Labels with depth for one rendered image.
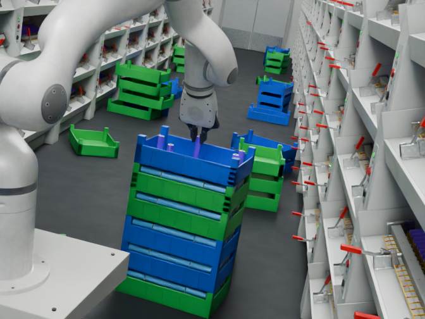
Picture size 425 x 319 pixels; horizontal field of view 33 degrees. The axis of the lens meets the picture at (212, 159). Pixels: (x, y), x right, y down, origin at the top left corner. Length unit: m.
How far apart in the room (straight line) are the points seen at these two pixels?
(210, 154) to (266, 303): 0.50
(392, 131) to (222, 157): 0.91
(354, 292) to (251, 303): 0.85
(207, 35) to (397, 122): 0.63
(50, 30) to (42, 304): 0.50
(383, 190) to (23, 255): 0.69
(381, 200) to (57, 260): 0.66
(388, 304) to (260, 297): 1.22
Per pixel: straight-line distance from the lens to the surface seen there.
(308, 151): 3.52
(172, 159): 2.02
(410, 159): 1.20
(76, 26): 1.41
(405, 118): 1.37
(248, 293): 2.34
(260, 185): 3.15
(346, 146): 2.08
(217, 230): 2.03
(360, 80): 2.05
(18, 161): 1.35
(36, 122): 1.28
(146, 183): 2.07
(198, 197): 2.02
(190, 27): 1.80
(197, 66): 1.90
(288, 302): 2.34
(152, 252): 2.13
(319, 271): 2.19
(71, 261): 1.54
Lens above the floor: 0.95
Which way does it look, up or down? 14 degrees down
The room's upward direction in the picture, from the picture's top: 10 degrees clockwise
